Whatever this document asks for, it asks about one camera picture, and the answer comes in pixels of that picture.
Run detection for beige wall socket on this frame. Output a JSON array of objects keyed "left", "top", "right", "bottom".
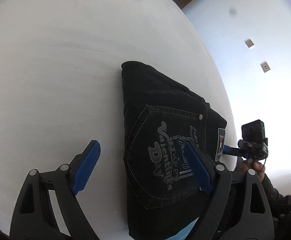
[{"left": 260, "top": 62, "right": 270, "bottom": 73}]

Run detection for beige wall switch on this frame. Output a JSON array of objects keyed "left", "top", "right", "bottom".
[{"left": 245, "top": 39, "right": 255, "bottom": 49}]

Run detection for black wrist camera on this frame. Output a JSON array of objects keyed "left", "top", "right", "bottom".
[{"left": 241, "top": 119, "right": 268, "bottom": 146}]

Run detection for black denim pants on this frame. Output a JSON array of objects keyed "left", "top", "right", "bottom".
[{"left": 122, "top": 61, "right": 227, "bottom": 239}]

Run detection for person's right hand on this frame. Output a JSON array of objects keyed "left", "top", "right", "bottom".
[{"left": 235, "top": 159, "right": 265, "bottom": 182}]

